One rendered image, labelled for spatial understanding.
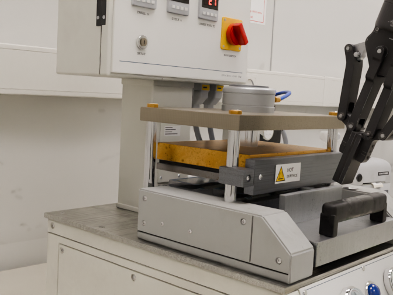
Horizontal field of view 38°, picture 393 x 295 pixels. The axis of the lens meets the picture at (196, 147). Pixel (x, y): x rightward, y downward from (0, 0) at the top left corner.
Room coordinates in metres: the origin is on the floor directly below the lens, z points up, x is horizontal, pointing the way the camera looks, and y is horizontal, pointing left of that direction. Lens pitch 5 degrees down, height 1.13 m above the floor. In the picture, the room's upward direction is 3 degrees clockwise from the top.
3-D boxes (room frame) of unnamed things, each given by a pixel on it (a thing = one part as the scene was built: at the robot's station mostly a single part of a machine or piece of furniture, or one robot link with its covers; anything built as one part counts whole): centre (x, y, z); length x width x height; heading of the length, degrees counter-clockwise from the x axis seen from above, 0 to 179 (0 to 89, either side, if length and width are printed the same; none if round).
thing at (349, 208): (0.74, -0.21, 0.99); 0.15 x 0.02 x 0.04; 138
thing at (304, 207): (0.83, -0.11, 0.97); 0.30 x 0.22 x 0.08; 48
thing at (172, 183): (0.89, -0.04, 0.99); 0.18 x 0.06 x 0.02; 138
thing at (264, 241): (0.72, -0.03, 0.97); 0.25 x 0.05 x 0.07; 48
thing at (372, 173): (1.79, -0.46, 0.88); 0.25 x 0.20 x 0.17; 39
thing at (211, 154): (0.87, -0.08, 1.07); 0.22 x 0.17 x 0.10; 138
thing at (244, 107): (0.90, -0.06, 1.08); 0.31 x 0.24 x 0.13; 138
